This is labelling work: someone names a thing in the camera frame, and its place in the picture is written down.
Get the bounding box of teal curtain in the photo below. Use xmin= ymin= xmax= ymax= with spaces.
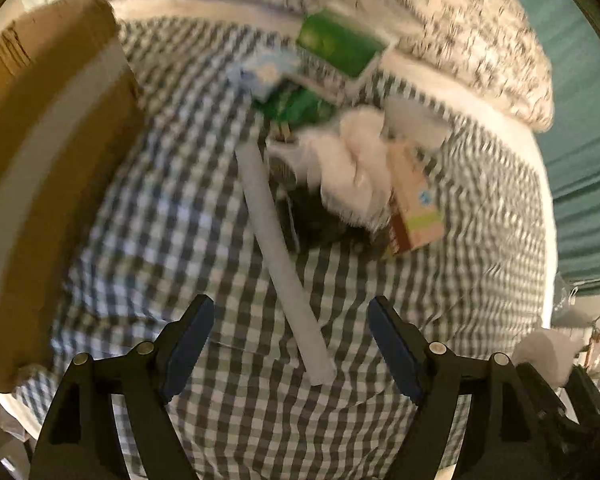
xmin=512 ymin=0 xmax=600 ymax=286

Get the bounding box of brown carton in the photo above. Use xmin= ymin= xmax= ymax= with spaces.
xmin=382 ymin=140 xmax=446 ymax=261

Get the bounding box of white container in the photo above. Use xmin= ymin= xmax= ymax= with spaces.
xmin=384 ymin=94 xmax=451 ymax=153

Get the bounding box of floral duvet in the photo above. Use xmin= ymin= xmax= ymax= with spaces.
xmin=120 ymin=0 xmax=556 ymax=128

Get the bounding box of white sock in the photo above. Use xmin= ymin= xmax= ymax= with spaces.
xmin=300 ymin=107 xmax=396 ymax=233

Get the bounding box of brown cardboard box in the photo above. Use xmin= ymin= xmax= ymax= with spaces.
xmin=0 ymin=0 xmax=146 ymax=386

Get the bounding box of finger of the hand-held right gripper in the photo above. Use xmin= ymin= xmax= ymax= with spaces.
xmin=517 ymin=362 xmax=600 ymax=461

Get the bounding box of green packet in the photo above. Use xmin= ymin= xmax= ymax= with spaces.
xmin=262 ymin=85 xmax=338 ymax=131

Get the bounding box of dark patterned cloth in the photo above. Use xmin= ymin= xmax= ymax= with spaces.
xmin=267 ymin=145 xmax=381 ymax=256

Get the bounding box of white foam tube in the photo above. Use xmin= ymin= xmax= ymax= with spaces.
xmin=236 ymin=142 xmax=337 ymax=386

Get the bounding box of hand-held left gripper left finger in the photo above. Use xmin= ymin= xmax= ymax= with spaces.
xmin=30 ymin=295 xmax=216 ymax=480

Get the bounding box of checked cloth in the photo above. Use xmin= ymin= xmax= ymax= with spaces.
xmin=15 ymin=15 xmax=556 ymax=480

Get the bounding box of white fluffy cloth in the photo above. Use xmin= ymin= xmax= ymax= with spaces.
xmin=512 ymin=327 xmax=588 ymax=388

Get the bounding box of blue floral tissue pack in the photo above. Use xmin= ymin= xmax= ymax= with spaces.
xmin=227 ymin=50 xmax=301 ymax=106

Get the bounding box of green box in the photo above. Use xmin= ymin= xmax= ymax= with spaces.
xmin=295 ymin=7 xmax=396 ymax=81

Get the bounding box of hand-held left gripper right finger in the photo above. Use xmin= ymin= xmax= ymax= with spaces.
xmin=367 ymin=296 xmax=568 ymax=480

